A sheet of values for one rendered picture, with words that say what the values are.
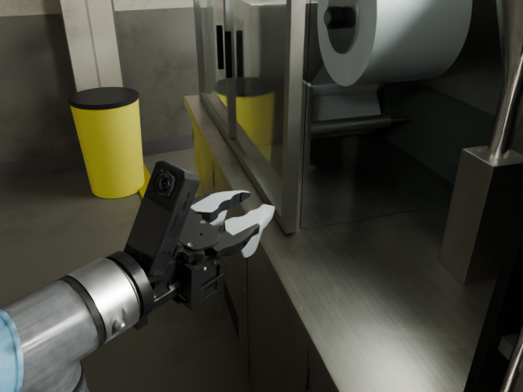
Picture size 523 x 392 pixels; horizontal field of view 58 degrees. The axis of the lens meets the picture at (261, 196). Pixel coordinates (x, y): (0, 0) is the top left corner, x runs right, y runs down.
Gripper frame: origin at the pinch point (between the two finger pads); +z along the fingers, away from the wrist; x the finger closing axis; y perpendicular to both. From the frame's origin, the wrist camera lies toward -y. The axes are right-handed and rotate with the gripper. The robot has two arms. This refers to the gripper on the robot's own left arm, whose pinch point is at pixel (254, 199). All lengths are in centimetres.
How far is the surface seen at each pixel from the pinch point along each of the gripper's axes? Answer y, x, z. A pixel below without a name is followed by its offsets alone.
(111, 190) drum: 146, -204, 108
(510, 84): -9, 13, 50
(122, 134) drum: 107, -202, 117
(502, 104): -5, 14, 50
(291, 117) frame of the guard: 7.0, -22.2, 37.8
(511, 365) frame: 14.7, 33.5, 14.4
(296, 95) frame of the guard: 2.3, -22.4, 38.5
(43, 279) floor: 146, -157, 35
